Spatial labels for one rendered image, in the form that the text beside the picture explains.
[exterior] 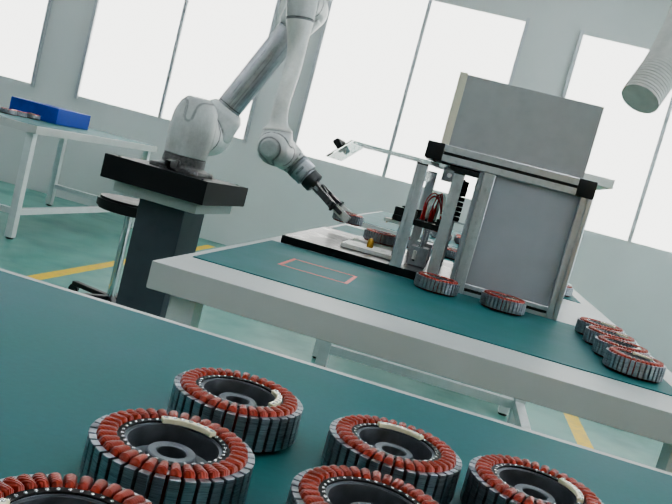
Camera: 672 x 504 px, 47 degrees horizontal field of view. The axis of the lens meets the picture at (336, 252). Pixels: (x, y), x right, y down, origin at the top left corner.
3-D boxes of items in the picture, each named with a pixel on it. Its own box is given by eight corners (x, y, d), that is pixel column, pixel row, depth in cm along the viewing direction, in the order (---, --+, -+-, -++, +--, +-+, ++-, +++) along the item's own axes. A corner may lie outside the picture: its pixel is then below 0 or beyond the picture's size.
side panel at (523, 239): (450, 291, 202) (484, 172, 199) (451, 290, 205) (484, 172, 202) (556, 321, 198) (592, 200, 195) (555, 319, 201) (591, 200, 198)
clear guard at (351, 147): (325, 156, 207) (331, 134, 206) (340, 160, 231) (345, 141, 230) (443, 187, 202) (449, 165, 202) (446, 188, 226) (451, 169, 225)
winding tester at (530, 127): (440, 145, 211) (460, 71, 209) (445, 154, 254) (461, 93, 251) (582, 181, 205) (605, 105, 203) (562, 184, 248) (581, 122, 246)
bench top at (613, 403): (145, 287, 136) (151, 260, 135) (343, 233, 352) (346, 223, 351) (735, 464, 121) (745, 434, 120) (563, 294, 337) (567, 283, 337)
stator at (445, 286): (448, 291, 199) (452, 277, 199) (462, 300, 188) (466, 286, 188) (407, 281, 197) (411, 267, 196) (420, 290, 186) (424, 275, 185)
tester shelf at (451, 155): (424, 156, 201) (428, 139, 201) (435, 167, 268) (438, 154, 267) (593, 200, 195) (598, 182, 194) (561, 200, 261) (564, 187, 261)
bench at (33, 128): (-111, 204, 503) (-89, 91, 495) (46, 203, 690) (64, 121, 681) (12, 241, 490) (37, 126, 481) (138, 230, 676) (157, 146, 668)
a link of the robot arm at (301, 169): (285, 173, 273) (296, 185, 273) (302, 155, 272) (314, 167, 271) (291, 174, 282) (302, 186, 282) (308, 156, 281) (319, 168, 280)
